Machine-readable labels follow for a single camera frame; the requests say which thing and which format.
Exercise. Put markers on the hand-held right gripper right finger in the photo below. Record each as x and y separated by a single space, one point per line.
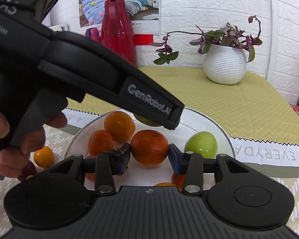
175 161

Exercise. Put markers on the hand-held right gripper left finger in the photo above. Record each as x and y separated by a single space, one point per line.
123 159

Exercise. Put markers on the white plate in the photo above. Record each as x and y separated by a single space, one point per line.
144 175

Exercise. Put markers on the dark orange tangerine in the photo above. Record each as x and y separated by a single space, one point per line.
149 147

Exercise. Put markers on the large green jujube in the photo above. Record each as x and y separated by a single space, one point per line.
201 144

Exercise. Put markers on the small green jujube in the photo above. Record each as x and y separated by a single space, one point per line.
145 122

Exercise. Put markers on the person's left hand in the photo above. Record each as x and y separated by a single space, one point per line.
32 142

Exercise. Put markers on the white water dispenser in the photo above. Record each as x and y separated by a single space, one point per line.
61 27

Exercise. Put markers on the pink bottle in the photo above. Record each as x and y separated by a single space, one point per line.
92 32

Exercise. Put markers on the red thermos jug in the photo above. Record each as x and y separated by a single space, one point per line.
118 33

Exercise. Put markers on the small yellow orange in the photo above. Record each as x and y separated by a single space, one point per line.
43 156

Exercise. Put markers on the yellow-green checked tablecloth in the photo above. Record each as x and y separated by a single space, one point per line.
239 109

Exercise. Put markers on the dark red plum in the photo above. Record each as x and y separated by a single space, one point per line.
27 170

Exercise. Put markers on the beige chevron tablecloth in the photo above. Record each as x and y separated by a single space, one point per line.
276 186

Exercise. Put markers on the purple plant in white pot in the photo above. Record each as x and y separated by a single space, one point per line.
224 62

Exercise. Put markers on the bedding wall poster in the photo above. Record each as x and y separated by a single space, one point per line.
139 0

